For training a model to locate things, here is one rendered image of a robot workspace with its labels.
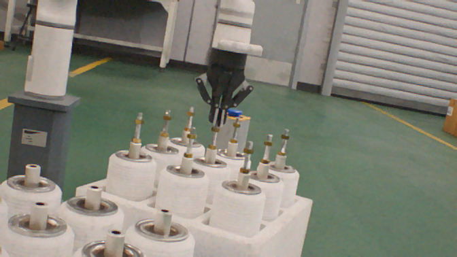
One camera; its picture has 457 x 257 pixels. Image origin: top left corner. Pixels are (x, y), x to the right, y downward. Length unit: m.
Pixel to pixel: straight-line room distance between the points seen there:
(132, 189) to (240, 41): 0.36
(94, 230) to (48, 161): 0.61
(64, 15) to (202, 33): 4.96
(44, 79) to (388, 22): 5.49
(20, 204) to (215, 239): 0.35
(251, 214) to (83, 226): 0.35
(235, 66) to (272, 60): 5.21
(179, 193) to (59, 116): 0.43
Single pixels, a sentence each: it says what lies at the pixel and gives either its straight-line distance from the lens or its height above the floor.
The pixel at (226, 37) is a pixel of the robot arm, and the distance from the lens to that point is 1.15.
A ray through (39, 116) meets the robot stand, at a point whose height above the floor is 0.26.
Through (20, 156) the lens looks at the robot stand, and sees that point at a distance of 1.42.
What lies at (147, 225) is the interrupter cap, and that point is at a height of 0.25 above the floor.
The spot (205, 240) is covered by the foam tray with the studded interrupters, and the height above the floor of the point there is 0.16.
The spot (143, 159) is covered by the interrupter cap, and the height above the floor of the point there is 0.25.
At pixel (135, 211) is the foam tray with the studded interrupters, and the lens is 1.10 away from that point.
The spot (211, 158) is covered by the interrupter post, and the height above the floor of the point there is 0.26.
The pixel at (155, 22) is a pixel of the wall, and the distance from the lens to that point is 6.33.
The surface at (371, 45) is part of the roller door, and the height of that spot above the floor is 0.64.
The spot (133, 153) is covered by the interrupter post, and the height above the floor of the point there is 0.26.
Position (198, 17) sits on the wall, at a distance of 6.31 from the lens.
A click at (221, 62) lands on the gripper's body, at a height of 0.47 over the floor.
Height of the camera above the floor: 0.54
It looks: 10 degrees down
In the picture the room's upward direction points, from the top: 10 degrees clockwise
